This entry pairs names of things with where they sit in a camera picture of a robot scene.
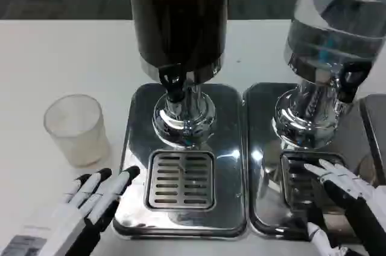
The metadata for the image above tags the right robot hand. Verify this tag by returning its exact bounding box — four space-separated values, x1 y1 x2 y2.
303 159 386 256

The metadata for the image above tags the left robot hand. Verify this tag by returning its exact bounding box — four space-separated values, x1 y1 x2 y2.
0 166 141 256

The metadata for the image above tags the clear ribbed glass cup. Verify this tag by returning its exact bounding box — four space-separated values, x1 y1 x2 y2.
43 94 112 168

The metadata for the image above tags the black tap of dark dispenser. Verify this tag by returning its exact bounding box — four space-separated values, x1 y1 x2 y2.
157 63 185 103

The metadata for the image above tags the steel drip grid, clear dispenser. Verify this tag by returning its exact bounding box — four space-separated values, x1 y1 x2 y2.
279 151 347 209

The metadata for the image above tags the steel dispenser base at edge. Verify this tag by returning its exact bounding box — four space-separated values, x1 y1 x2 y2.
359 94 386 185

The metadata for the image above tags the steel drip grid, dark dispenser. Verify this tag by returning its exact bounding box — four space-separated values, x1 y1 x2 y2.
144 150 217 210

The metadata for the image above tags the black tap of clear dispenser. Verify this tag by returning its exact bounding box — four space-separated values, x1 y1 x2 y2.
335 60 374 105

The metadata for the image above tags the clear liquid drink dispenser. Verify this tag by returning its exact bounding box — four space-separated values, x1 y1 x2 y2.
243 0 386 238

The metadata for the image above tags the dark liquid drink dispenser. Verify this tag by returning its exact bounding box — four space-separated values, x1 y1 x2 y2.
113 0 248 240

